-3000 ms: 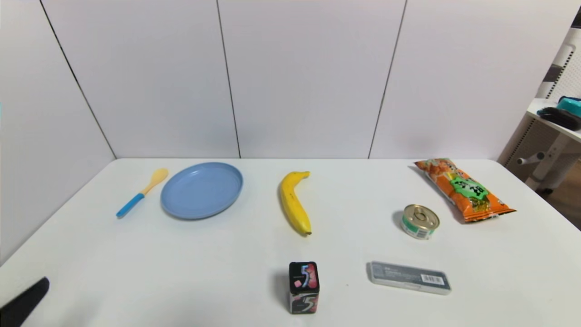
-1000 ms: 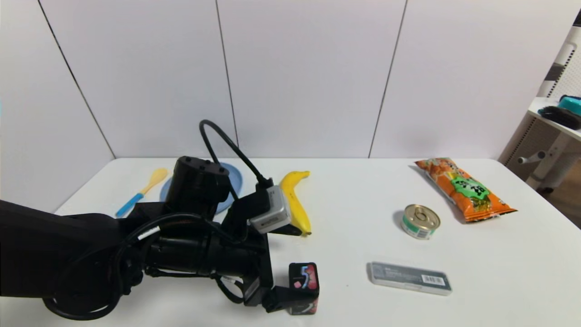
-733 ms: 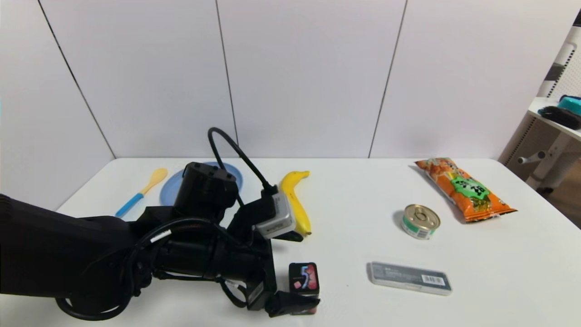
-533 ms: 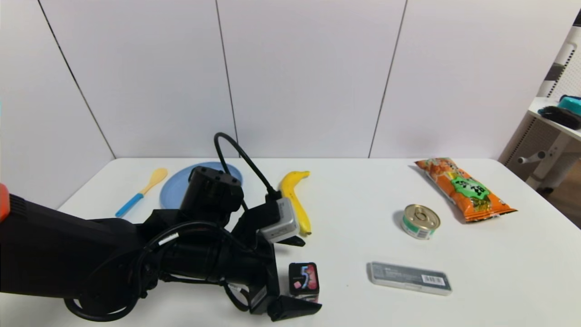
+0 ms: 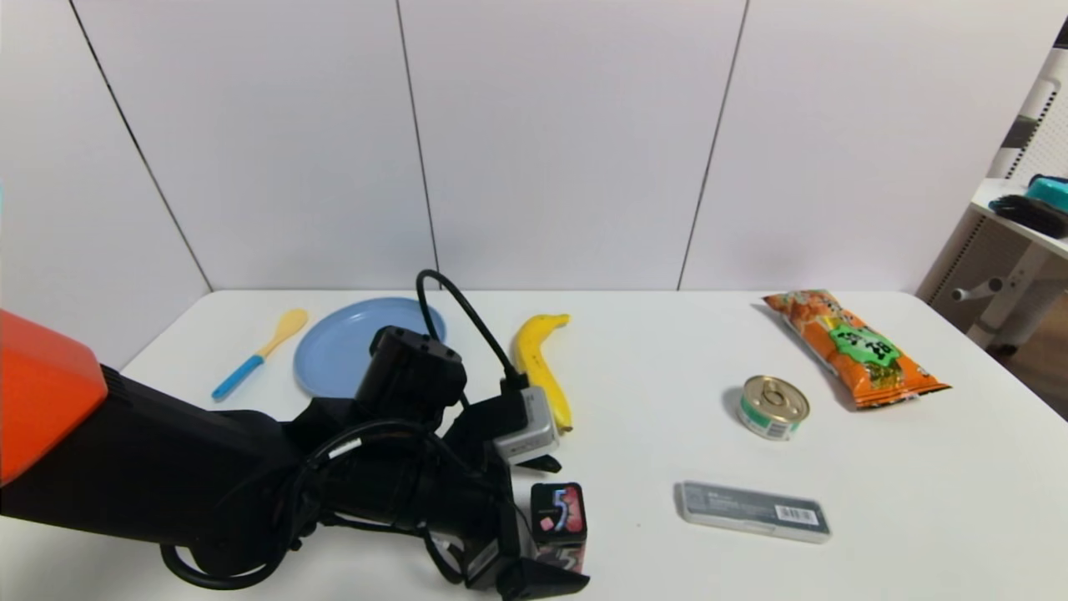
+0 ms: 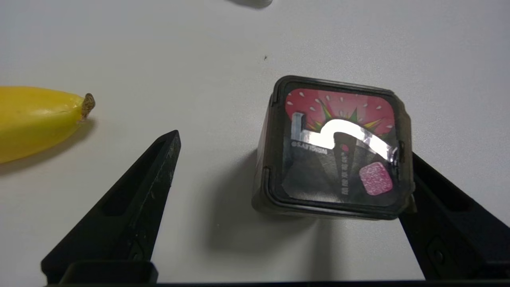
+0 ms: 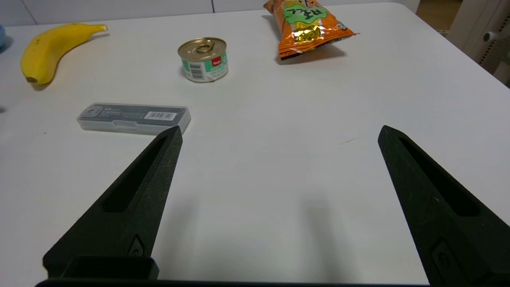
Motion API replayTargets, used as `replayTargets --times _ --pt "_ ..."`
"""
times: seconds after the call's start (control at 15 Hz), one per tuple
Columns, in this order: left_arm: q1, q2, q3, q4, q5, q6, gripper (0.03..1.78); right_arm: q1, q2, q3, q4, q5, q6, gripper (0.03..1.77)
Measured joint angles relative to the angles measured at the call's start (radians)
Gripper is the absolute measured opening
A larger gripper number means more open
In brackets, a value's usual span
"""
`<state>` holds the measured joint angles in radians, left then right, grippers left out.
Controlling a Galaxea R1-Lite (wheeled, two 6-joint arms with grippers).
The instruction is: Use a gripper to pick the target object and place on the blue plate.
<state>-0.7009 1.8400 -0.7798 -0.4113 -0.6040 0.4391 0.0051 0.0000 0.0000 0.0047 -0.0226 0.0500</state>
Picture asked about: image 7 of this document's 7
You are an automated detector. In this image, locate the grey transparent plastic case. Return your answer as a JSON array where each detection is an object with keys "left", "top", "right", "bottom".
[{"left": 76, "top": 103, "right": 191, "bottom": 135}]

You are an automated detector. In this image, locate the small green-labelled tin can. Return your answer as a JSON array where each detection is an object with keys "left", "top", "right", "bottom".
[{"left": 177, "top": 37, "right": 229, "bottom": 83}]

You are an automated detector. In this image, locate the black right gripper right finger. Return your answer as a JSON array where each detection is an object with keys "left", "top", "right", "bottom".
[{"left": 377, "top": 125, "right": 510, "bottom": 287}]

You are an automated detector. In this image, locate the yellow banana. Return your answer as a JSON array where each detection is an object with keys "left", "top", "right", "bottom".
[{"left": 20, "top": 23, "right": 108, "bottom": 85}]

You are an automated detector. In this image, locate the white height-adjustable desk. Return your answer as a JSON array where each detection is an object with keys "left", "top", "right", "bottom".
[{"left": 446, "top": 0, "right": 510, "bottom": 86}]

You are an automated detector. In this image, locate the orange snack bag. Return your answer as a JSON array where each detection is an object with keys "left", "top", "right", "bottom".
[{"left": 263, "top": 0, "right": 356, "bottom": 61}]

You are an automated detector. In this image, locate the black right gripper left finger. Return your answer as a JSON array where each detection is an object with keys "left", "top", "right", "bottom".
[{"left": 43, "top": 126, "right": 183, "bottom": 279}]

